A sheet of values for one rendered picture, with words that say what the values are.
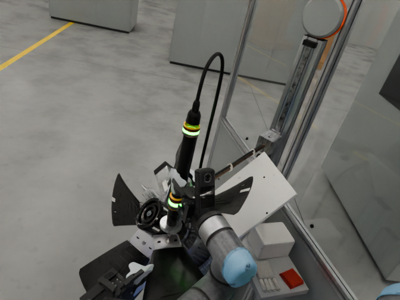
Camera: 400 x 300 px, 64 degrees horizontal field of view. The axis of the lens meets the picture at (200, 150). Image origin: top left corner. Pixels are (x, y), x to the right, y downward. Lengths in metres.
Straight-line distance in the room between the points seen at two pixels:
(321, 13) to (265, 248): 0.99
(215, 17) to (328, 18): 5.01
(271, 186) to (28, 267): 1.83
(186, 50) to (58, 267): 4.80
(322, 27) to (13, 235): 2.39
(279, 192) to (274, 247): 0.42
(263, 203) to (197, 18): 5.31
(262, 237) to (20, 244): 1.78
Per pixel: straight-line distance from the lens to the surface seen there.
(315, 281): 1.62
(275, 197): 1.21
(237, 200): 0.95
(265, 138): 1.40
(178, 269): 1.03
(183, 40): 6.36
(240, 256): 0.72
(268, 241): 1.53
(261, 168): 1.30
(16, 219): 2.89
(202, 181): 0.78
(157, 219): 1.08
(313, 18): 1.37
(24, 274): 2.54
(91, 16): 8.18
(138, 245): 1.19
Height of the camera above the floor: 2.01
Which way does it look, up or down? 32 degrees down
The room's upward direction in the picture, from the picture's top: 13 degrees clockwise
